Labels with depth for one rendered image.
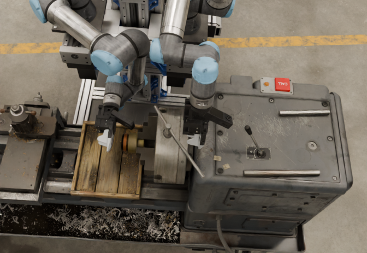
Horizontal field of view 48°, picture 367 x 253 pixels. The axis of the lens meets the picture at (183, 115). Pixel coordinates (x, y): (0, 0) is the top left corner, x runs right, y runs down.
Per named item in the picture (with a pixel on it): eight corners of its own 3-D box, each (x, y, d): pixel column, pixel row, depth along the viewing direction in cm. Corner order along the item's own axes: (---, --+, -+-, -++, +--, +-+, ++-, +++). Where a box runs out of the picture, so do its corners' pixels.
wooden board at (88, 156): (146, 128, 202) (146, 124, 199) (139, 200, 185) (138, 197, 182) (84, 124, 202) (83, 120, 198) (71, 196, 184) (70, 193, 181)
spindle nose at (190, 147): (193, 131, 189) (196, 114, 170) (190, 177, 181) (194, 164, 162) (186, 131, 189) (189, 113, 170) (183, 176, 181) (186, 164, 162)
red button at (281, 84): (288, 80, 174) (289, 77, 172) (289, 93, 171) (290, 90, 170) (273, 80, 174) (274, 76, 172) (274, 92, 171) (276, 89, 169)
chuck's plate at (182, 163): (185, 124, 196) (190, 96, 167) (182, 190, 184) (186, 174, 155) (178, 124, 196) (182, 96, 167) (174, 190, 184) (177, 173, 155)
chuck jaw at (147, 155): (163, 147, 171) (161, 173, 164) (163, 154, 175) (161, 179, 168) (136, 146, 171) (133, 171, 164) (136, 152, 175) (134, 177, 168)
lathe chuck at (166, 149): (178, 124, 196) (182, 96, 167) (174, 190, 184) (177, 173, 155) (159, 122, 196) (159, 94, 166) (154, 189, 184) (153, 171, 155)
